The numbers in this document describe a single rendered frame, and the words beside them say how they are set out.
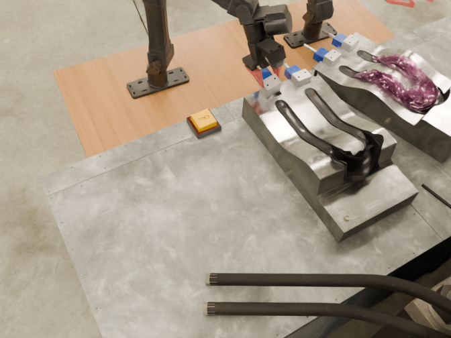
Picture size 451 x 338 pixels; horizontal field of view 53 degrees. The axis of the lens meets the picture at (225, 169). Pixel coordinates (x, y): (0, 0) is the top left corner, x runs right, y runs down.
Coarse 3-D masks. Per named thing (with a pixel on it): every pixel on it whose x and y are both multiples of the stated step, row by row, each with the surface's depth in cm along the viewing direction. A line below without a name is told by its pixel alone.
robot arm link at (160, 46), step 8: (144, 0) 120; (152, 0) 119; (160, 0) 119; (144, 8) 123; (152, 8) 122; (160, 8) 122; (152, 16) 125; (160, 16) 124; (152, 24) 127; (160, 24) 126; (152, 32) 129; (160, 32) 129; (152, 40) 132; (160, 40) 131; (168, 40) 134; (152, 48) 134; (160, 48) 133; (168, 48) 136; (152, 56) 136; (160, 56) 135; (168, 56) 137; (168, 64) 139
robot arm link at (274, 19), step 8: (240, 8) 113; (248, 8) 113; (256, 8) 119; (264, 8) 117; (272, 8) 116; (280, 8) 115; (240, 16) 115; (248, 16) 115; (256, 16) 116; (264, 16) 115; (272, 16) 115; (280, 16) 115; (288, 16) 117; (240, 24) 117; (272, 24) 117; (280, 24) 116; (288, 24) 117; (272, 32) 118; (280, 32) 118; (288, 32) 117
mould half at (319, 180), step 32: (256, 96) 136; (288, 96) 136; (256, 128) 136; (288, 128) 130; (320, 128) 130; (288, 160) 126; (320, 160) 117; (384, 160) 126; (320, 192) 119; (352, 192) 121; (384, 192) 121; (416, 192) 122; (352, 224) 116
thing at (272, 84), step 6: (258, 66) 136; (264, 72) 134; (270, 72) 134; (264, 78) 134; (270, 78) 132; (276, 78) 132; (264, 84) 132; (270, 84) 132; (276, 84) 132; (264, 90) 133; (270, 90) 132; (276, 90) 135; (264, 96) 136
